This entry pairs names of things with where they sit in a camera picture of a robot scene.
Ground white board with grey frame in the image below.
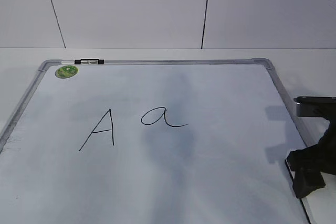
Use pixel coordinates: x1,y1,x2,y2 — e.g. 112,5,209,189
1,62,307,223

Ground black clear marker clip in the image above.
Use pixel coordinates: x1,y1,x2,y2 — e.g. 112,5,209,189
74,59,104,65

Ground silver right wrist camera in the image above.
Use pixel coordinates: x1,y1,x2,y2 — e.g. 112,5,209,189
294,96,335,119

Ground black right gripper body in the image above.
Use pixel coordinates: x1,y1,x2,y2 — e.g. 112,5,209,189
316,121,335,175

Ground white board eraser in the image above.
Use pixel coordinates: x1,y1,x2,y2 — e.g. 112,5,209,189
284,159,312,224

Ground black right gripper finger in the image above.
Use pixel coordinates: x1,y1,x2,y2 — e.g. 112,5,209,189
286,149,326,198

